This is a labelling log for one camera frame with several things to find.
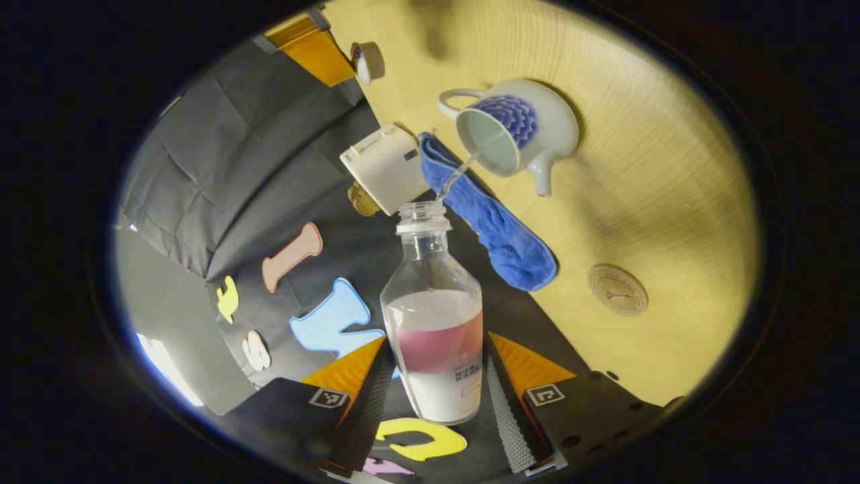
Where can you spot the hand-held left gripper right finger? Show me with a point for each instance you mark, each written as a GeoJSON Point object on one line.
{"type": "Point", "coordinates": [504, 417]}

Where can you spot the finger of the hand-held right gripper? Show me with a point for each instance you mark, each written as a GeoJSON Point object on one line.
{"type": "Point", "coordinates": [316, 50]}

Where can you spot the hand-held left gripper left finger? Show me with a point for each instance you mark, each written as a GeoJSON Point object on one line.
{"type": "Point", "coordinates": [366, 417]}

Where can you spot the white teacup lid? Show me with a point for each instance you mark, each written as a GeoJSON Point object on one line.
{"type": "Point", "coordinates": [368, 64]}

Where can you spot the clear water bottle pink label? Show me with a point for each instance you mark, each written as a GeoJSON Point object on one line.
{"type": "Point", "coordinates": [430, 316]}

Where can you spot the round wooden coaster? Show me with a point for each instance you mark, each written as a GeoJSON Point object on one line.
{"type": "Point", "coordinates": [618, 290]}

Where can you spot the white teacup blue flower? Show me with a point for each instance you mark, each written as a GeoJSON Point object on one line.
{"type": "Point", "coordinates": [544, 134]}

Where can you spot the white toaster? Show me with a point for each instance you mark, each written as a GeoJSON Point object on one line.
{"type": "Point", "coordinates": [386, 168]}

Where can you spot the toasted bread slice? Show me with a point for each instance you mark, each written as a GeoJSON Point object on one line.
{"type": "Point", "coordinates": [361, 202]}

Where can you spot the blue towel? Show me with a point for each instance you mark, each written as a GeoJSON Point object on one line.
{"type": "Point", "coordinates": [504, 235]}

